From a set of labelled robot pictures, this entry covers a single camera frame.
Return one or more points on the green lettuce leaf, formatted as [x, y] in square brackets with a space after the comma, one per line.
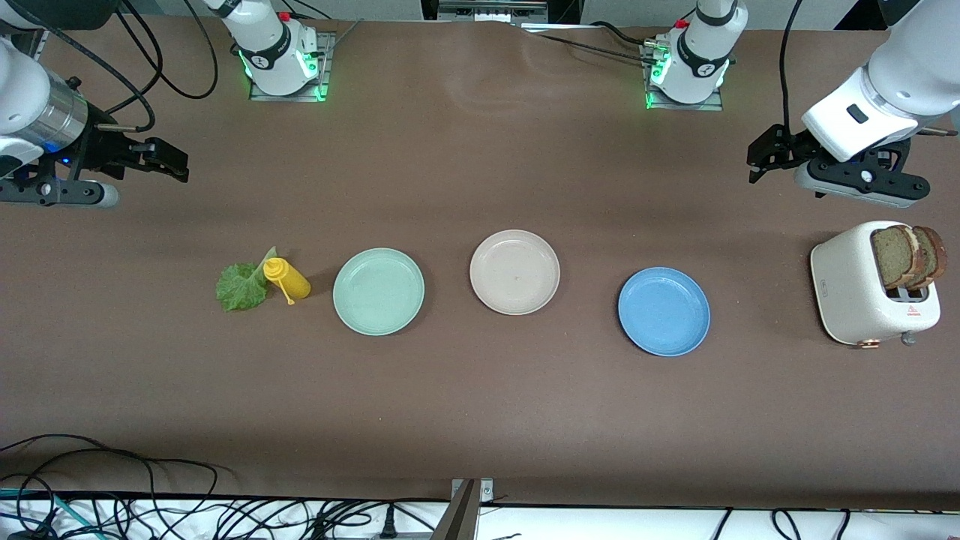
[240, 289]

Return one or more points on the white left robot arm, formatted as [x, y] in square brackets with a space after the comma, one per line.
[697, 52]

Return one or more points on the aluminium frame rail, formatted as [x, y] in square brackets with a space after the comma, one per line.
[28, 46]

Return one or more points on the cream white toaster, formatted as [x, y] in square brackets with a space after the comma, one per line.
[844, 285]

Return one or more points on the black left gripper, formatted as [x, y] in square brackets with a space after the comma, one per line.
[789, 147]

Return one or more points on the dark grey metal post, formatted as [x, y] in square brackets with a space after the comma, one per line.
[459, 517]

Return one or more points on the black equipment box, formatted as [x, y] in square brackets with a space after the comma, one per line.
[562, 7]

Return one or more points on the mint green plate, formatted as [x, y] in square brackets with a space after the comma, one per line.
[379, 292]

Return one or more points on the silver metal device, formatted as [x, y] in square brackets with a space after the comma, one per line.
[487, 11]

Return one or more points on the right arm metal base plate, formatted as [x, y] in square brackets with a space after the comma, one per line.
[327, 60]

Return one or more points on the beige plate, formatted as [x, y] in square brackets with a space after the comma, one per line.
[514, 271]

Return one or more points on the yellow mustard squeeze bottle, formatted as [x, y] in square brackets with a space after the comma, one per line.
[289, 281]

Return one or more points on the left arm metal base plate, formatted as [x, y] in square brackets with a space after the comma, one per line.
[682, 106]

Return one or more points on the small metal bracket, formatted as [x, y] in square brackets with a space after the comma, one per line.
[486, 491]

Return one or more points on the blue plate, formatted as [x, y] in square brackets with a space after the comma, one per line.
[664, 311]

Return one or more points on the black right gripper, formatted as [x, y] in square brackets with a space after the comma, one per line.
[103, 148]

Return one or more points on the brown bread slice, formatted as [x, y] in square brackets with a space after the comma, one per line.
[934, 255]
[892, 255]

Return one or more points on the black power plug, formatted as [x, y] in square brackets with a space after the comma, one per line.
[388, 529]

